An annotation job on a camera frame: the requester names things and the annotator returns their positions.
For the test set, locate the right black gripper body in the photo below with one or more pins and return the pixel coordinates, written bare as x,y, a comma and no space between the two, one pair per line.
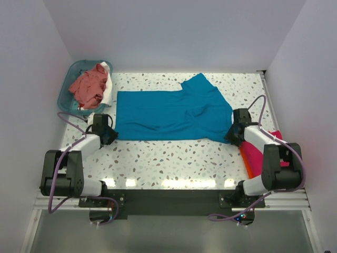
230,136

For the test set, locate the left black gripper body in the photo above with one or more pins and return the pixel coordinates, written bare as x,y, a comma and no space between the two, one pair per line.
107,128

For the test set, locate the blue t shirt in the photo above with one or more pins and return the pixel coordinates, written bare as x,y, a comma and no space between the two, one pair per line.
197,111

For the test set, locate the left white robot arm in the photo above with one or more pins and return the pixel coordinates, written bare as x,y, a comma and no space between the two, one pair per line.
63,174

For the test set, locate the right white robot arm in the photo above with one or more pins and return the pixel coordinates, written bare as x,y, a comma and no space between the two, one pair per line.
282,165

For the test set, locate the white t shirt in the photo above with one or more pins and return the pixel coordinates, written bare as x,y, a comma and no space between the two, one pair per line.
94,87

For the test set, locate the salmon pink t shirt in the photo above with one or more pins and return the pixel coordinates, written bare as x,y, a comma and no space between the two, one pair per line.
88,89

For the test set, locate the folded magenta t shirt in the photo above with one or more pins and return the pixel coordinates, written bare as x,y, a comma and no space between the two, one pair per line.
254,156

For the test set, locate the folded orange t shirt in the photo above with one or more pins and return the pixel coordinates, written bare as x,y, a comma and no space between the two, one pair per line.
246,163

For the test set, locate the teal plastic laundry basket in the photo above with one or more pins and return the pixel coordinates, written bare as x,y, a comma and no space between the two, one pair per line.
66,101

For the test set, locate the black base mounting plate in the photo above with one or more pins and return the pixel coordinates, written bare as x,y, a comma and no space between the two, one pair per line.
133,202

